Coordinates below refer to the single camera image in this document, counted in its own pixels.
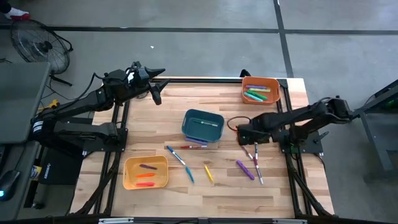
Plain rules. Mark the yellow labelled item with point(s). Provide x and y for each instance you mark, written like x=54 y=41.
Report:
x=35 y=172

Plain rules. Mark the black computer mouse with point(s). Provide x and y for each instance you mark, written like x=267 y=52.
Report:
x=7 y=183

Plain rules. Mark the green dry-erase marker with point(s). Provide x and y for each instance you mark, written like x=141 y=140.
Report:
x=206 y=123

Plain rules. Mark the black Husky tool bag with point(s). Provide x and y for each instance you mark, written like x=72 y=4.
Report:
x=62 y=169

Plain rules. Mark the lavender highlighter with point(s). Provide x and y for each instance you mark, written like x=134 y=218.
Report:
x=196 y=142

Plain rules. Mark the black aluminium table frame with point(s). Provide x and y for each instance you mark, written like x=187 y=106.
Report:
x=202 y=81

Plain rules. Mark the orange highlighter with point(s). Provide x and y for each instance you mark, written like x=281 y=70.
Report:
x=145 y=175

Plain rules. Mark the yellow power plug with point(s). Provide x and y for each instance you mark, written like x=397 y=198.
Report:
x=51 y=105

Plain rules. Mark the person's foot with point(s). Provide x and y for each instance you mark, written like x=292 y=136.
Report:
x=17 y=14

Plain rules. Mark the light blue highlighter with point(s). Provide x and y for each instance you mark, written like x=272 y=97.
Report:
x=189 y=175
x=251 y=96

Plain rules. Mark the magenta dry-erase marker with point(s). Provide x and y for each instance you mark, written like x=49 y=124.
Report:
x=258 y=170

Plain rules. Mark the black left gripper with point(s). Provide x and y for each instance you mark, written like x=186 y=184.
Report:
x=140 y=81

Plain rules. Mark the purple highlighter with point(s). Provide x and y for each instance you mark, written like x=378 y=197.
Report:
x=245 y=170
x=256 y=87

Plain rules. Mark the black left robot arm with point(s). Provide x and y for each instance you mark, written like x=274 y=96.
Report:
x=77 y=102

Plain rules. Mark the yellow highlighter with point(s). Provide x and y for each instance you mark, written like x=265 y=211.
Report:
x=209 y=173

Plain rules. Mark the red dry-erase marker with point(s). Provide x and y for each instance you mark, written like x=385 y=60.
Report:
x=192 y=147

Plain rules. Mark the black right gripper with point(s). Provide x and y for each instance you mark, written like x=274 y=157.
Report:
x=248 y=135

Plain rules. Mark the small purple marker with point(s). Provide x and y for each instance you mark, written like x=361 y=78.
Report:
x=148 y=167

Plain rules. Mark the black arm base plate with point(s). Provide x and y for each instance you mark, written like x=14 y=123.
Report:
x=122 y=147
x=314 y=146

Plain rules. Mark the brown dry-erase marker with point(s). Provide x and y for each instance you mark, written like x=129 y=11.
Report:
x=247 y=153

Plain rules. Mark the pink highlighter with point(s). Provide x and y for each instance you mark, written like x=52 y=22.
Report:
x=145 y=184

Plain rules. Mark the black dry-erase marker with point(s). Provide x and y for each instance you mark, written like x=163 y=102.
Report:
x=256 y=152

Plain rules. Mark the black floor fan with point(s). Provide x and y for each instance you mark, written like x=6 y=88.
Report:
x=40 y=46

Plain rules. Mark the teal plastic bin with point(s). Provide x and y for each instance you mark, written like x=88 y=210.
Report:
x=202 y=133

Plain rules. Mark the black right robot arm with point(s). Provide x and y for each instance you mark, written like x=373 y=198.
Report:
x=295 y=115

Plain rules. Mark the grey side table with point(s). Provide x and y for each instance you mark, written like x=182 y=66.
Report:
x=18 y=211

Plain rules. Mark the yellow plastic bin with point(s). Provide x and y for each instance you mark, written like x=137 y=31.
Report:
x=132 y=161

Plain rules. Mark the grey desk slab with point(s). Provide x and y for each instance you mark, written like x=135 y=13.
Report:
x=21 y=99

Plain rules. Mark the orange plastic bin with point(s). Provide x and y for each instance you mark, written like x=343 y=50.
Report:
x=275 y=100

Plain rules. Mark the silver frame bracket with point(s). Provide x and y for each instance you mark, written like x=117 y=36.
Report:
x=115 y=220
x=290 y=221

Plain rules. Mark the blue dry-erase marker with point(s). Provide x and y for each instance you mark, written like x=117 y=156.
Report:
x=175 y=155

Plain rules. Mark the black clamp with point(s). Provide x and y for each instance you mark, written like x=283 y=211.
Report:
x=244 y=73

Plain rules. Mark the grey metal stand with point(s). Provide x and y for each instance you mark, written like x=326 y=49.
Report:
x=377 y=146

